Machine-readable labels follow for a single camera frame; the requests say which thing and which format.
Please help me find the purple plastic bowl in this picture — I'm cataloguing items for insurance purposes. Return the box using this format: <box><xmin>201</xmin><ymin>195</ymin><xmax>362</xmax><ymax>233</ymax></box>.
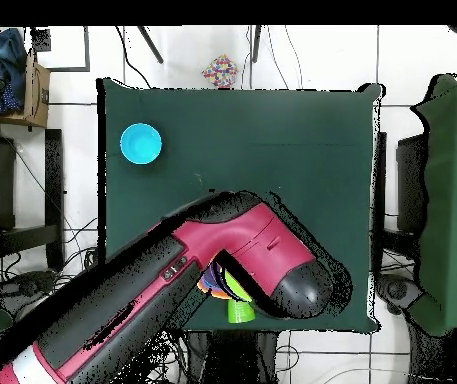
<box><xmin>203</xmin><ymin>261</ymin><xmax>229</xmax><ymax>295</ymax></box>

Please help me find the green plastic bowl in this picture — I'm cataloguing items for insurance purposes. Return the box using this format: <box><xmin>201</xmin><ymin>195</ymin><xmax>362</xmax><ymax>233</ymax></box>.
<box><xmin>221</xmin><ymin>269</ymin><xmax>254</xmax><ymax>304</ymax></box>

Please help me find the large orange plastic bowl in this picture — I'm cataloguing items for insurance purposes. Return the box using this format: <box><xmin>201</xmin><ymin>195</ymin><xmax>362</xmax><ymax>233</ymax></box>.
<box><xmin>196</xmin><ymin>279</ymin><xmax>233</xmax><ymax>301</ymax></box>

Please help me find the dark green tablecloth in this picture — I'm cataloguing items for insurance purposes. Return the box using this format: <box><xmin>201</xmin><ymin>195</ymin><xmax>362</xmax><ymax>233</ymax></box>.
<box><xmin>96</xmin><ymin>77</ymin><xmax>385</xmax><ymax>333</ymax></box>

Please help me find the green plastic cup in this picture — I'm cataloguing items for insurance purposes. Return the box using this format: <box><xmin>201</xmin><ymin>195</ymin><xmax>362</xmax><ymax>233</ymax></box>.
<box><xmin>227</xmin><ymin>299</ymin><xmax>256</xmax><ymax>324</ymax></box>

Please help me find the small cyan plastic bowl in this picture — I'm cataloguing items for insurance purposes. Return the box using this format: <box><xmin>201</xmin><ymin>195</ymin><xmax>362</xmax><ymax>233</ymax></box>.
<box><xmin>119</xmin><ymin>122</ymin><xmax>163</xmax><ymax>166</ymax></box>

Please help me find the colourful patterned box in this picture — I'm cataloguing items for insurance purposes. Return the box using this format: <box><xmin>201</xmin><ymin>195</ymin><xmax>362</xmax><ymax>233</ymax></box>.
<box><xmin>201</xmin><ymin>54</ymin><xmax>240</xmax><ymax>90</ymax></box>

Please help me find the black tripod leg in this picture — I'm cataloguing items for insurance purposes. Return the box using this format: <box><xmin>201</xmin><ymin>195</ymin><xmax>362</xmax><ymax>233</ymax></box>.
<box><xmin>251</xmin><ymin>25</ymin><xmax>262</xmax><ymax>64</ymax></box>
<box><xmin>137</xmin><ymin>25</ymin><xmax>165</xmax><ymax>65</ymax></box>

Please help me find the brown cardboard box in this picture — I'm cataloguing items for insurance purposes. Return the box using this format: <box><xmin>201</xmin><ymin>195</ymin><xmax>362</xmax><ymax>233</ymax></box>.
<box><xmin>0</xmin><ymin>49</ymin><xmax>52</xmax><ymax>130</ymax></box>

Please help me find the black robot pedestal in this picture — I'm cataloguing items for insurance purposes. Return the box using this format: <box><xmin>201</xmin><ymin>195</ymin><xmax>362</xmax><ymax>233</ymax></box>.
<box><xmin>187</xmin><ymin>329</ymin><xmax>281</xmax><ymax>384</ymax></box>

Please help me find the black bench frame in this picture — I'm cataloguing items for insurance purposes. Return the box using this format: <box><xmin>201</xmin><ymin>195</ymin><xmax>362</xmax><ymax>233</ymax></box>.
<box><xmin>0</xmin><ymin>127</ymin><xmax>66</xmax><ymax>273</ymax></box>

